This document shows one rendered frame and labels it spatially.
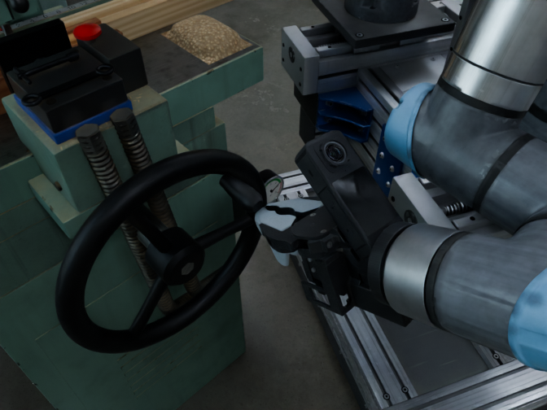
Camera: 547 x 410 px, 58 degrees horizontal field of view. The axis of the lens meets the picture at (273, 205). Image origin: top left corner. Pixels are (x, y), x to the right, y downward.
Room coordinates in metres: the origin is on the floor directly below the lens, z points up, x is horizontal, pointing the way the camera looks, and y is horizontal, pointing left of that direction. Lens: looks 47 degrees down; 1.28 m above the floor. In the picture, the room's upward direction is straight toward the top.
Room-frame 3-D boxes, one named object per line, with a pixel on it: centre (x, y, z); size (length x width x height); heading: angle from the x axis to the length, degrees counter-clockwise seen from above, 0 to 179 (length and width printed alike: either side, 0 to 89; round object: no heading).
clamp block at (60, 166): (0.47, 0.22, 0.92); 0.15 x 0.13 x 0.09; 133
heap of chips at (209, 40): (0.71, 0.11, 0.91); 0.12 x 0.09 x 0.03; 43
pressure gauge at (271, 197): (0.63, 0.02, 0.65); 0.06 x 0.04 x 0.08; 133
